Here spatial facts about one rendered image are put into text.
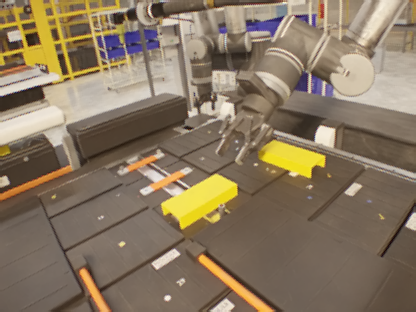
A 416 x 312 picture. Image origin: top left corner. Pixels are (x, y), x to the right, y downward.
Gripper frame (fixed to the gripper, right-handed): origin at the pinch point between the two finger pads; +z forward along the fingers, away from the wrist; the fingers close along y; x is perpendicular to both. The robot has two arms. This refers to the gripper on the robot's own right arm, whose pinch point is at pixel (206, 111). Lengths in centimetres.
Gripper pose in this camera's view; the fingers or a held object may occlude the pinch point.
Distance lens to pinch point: 155.6
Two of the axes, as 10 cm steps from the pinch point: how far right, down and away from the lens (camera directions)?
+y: 7.8, -3.6, 5.1
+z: 1.1, 8.8, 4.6
